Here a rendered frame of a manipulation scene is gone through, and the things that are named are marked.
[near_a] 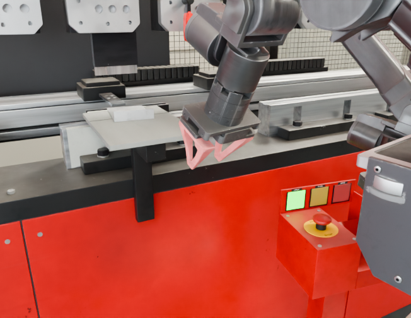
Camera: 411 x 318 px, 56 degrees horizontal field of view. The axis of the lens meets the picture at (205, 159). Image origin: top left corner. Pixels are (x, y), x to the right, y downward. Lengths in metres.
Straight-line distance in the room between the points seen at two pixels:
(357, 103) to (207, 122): 0.88
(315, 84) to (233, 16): 1.13
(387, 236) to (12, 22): 0.75
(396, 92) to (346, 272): 0.37
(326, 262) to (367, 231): 0.29
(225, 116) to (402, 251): 0.28
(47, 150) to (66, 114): 2.28
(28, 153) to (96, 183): 2.58
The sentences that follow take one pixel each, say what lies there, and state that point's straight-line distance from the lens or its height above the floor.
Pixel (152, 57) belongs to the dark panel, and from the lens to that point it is 1.50.
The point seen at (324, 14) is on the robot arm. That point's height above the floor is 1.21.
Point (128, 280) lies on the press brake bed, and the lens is 0.98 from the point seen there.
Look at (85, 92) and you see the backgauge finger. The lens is 1.13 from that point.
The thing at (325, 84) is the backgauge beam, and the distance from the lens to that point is 1.60.
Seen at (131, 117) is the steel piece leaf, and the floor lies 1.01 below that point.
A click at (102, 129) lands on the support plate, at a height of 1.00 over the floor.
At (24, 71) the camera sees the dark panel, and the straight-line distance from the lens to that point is 1.42.
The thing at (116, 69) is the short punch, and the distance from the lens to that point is 0.95.
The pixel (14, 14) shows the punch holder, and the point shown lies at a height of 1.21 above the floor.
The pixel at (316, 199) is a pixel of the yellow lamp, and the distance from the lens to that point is 0.95.
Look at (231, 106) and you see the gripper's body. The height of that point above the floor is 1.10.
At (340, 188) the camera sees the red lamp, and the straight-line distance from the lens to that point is 0.97.
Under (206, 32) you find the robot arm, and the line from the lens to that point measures 0.53.
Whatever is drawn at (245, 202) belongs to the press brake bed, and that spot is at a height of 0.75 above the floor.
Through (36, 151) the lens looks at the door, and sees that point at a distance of 3.43.
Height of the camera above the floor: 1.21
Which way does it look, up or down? 20 degrees down
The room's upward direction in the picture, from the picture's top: straight up
